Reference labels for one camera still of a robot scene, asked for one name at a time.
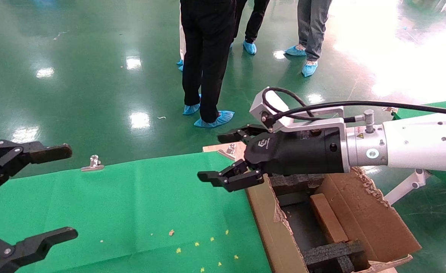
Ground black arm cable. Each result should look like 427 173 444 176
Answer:
262 87 446 126

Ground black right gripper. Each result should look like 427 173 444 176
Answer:
197 124 350 193

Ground person in white coat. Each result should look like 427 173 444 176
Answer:
179 21 187 63

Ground large green table cloth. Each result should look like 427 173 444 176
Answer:
0 151 272 273

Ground person in grey trousers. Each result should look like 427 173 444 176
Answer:
298 0 333 62

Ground person in black trousers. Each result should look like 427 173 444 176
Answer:
180 0 238 122
244 0 271 43

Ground small cardboard box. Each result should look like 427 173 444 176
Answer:
309 193 349 244

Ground white metal strut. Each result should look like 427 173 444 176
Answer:
384 169 432 206

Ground plywood board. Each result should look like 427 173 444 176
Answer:
203 142 252 179

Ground black foam block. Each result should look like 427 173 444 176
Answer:
268 173 326 196
302 240 371 273

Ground large open cardboard carton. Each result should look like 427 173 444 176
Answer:
246 167 422 273

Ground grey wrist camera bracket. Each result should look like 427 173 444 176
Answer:
249 87 345 133

